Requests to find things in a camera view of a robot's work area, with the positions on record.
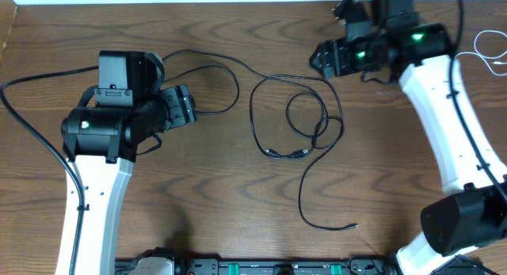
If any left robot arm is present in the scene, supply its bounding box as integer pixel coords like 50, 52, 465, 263
56, 51, 196, 274

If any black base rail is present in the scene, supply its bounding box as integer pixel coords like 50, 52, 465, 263
113, 247, 400, 275

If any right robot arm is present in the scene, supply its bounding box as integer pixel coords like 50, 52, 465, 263
309, 0, 506, 274

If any black thick cable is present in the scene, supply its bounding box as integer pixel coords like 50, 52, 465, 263
162, 48, 360, 231

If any white cable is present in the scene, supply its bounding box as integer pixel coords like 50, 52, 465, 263
454, 29, 507, 77

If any left camera cable black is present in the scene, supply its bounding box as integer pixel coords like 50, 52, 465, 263
1, 65, 98, 275

